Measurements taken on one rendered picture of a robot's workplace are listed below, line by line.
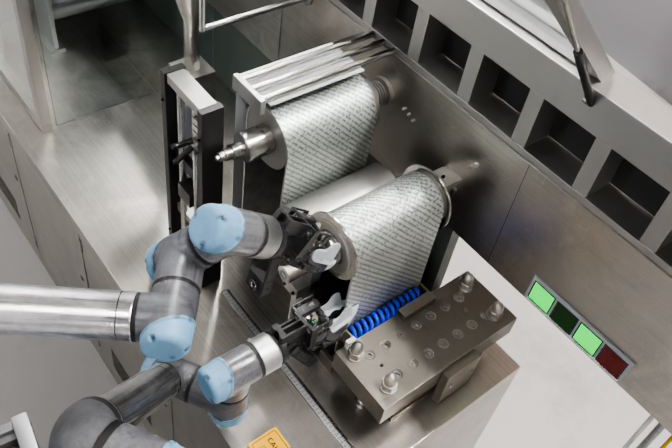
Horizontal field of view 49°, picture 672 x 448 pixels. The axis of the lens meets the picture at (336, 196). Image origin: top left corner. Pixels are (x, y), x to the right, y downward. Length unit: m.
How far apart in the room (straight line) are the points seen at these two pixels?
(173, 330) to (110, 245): 0.83
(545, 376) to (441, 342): 1.36
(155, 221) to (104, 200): 0.15
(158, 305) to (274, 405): 0.59
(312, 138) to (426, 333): 0.49
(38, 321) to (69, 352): 1.66
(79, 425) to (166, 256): 0.27
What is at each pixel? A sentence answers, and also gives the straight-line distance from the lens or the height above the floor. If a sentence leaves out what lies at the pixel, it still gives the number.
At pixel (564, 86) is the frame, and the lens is 1.35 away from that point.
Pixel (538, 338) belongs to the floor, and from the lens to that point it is 3.06.
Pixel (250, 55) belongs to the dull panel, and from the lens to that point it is 2.16.
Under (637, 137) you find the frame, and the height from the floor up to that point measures 1.63.
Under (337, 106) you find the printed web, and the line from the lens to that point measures 1.53.
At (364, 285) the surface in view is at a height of 1.16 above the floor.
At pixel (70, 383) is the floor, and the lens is 2.76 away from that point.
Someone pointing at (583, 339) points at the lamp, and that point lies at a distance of 1.57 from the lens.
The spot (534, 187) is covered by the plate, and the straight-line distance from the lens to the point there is 1.47.
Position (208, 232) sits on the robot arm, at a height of 1.50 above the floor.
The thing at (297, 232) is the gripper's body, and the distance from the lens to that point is 1.26.
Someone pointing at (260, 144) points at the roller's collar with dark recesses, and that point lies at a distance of 1.49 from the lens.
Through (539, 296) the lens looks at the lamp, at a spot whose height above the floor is 1.18.
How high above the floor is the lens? 2.36
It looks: 46 degrees down
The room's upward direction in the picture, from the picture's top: 10 degrees clockwise
